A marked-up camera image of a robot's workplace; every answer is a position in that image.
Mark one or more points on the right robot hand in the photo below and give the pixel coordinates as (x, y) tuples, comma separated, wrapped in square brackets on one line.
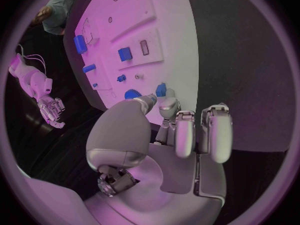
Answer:
[(50, 110)]

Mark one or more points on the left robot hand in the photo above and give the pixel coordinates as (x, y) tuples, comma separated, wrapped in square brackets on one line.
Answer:
[(131, 131)]

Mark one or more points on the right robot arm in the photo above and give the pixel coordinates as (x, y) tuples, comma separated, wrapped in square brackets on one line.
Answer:
[(30, 76)]

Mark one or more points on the white task board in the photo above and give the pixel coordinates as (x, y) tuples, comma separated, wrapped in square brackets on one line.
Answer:
[(150, 46)]

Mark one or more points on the blue gear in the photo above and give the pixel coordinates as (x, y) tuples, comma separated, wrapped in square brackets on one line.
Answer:
[(131, 94)]

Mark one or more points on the tiny blue peg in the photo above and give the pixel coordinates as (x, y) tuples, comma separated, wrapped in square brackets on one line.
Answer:
[(95, 85)]

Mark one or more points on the small blue plug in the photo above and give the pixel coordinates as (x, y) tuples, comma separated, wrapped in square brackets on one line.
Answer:
[(121, 78)]

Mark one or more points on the short blue cylinder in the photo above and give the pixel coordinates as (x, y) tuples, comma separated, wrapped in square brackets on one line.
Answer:
[(89, 68)]

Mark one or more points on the large blue cylinder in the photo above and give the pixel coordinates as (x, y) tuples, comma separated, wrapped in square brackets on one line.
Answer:
[(80, 44)]

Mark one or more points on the blue block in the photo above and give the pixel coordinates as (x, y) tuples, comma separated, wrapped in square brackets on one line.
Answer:
[(125, 54)]

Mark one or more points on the person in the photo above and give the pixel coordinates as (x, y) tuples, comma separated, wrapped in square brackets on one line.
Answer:
[(58, 11)]

